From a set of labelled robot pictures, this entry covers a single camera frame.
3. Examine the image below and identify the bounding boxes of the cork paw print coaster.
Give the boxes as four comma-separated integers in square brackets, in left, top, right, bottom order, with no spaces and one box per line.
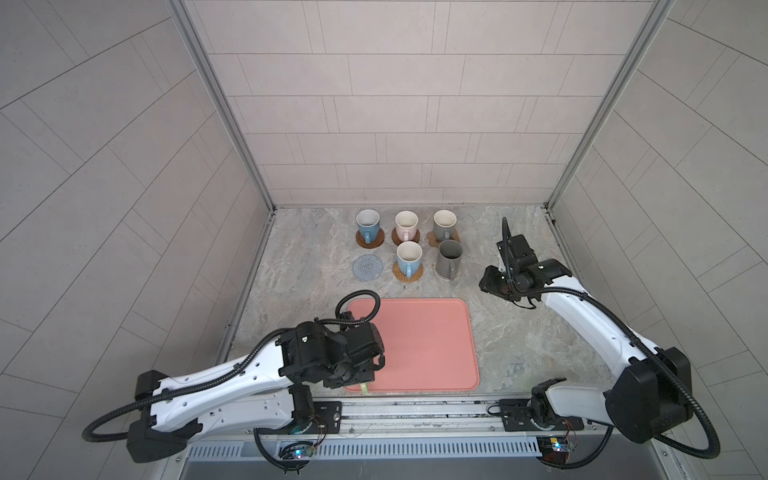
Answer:
[427,231,461,248]

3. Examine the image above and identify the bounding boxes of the white mug blue handle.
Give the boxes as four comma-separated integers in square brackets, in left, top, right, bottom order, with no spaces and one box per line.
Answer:
[396,241,423,277]

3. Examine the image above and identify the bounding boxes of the dark grey mug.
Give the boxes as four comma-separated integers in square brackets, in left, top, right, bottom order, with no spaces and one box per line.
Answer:
[435,239,464,280]

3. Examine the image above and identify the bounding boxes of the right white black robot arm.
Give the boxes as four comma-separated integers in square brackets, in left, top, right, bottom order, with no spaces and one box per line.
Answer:
[479,222,721,470]

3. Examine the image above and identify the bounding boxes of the aluminium mounting rail frame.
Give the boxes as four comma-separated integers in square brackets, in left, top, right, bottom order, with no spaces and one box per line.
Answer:
[152,365,691,480]

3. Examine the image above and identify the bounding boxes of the right circuit board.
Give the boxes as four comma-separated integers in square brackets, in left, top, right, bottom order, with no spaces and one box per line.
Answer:
[536,436,574,466]

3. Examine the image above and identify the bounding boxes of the white mug grey handle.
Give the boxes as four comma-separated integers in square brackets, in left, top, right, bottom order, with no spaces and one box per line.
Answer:
[432,209,457,242]

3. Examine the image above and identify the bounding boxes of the white mug pink handle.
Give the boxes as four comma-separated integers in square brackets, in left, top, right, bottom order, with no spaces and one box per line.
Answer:
[394,210,420,244]

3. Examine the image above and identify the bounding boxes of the rattan woven round coaster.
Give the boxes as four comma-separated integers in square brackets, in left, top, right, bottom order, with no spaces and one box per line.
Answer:
[392,263,424,284]

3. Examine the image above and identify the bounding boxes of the circuit board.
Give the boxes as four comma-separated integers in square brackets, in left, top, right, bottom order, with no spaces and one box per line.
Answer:
[279,441,316,461]
[536,436,574,466]

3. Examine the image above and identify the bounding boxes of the blue floral mug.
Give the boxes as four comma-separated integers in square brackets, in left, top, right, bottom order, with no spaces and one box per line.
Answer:
[356,209,380,243]

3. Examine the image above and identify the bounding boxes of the grey woven round coaster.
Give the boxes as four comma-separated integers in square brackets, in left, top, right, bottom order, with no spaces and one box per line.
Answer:
[352,254,383,282]

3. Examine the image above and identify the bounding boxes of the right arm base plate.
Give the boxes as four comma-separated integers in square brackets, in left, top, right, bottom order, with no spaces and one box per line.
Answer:
[486,399,584,432]

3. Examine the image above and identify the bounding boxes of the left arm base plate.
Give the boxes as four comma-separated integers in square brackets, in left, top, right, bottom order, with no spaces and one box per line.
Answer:
[287,401,343,435]

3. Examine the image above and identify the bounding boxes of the left circuit board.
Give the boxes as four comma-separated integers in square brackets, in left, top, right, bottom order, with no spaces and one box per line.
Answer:
[279,441,316,461]

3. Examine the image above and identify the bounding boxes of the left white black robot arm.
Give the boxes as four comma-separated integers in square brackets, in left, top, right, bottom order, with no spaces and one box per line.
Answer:
[81,290,385,463]

